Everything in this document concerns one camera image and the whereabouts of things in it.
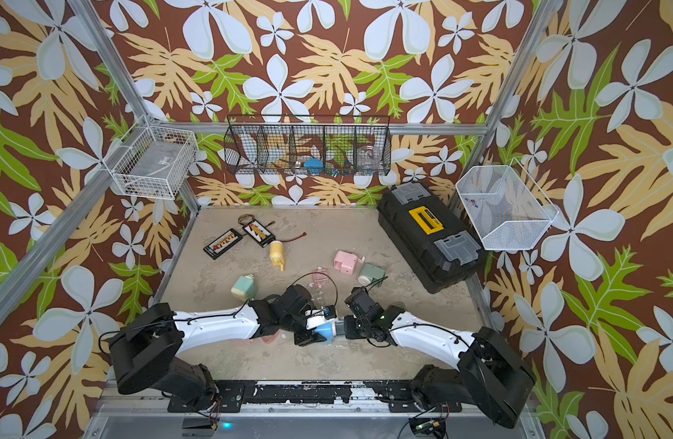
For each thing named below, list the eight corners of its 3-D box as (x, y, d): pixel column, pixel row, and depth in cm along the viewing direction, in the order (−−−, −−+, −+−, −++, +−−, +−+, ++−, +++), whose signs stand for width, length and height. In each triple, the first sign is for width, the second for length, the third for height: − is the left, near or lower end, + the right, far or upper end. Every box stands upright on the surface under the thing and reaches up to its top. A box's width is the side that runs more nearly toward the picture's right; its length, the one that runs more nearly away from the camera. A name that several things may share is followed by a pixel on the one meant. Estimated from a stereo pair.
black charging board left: (203, 251, 108) (201, 248, 106) (233, 231, 115) (232, 228, 113) (213, 260, 105) (211, 257, 104) (242, 239, 112) (241, 235, 110)
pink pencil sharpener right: (330, 265, 102) (329, 258, 99) (343, 251, 107) (343, 244, 103) (349, 278, 99) (349, 271, 95) (361, 263, 103) (362, 256, 100)
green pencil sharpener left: (235, 302, 94) (229, 292, 89) (245, 281, 100) (239, 271, 94) (251, 305, 94) (246, 295, 88) (260, 284, 99) (255, 274, 93)
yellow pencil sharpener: (271, 272, 102) (267, 260, 96) (275, 252, 108) (271, 240, 102) (283, 272, 102) (280, 260, 96) (286, 252, 108) (283, 240, 102)
